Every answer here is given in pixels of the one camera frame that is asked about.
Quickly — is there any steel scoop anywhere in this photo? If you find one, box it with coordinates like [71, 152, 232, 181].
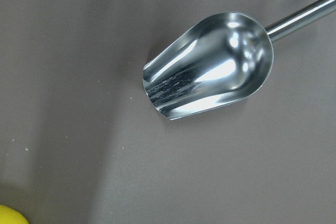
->
[142, 0, 335, 120]

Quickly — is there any yellow lemon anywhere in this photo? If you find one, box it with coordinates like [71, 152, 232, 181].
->
[0, 205, 29, 224]

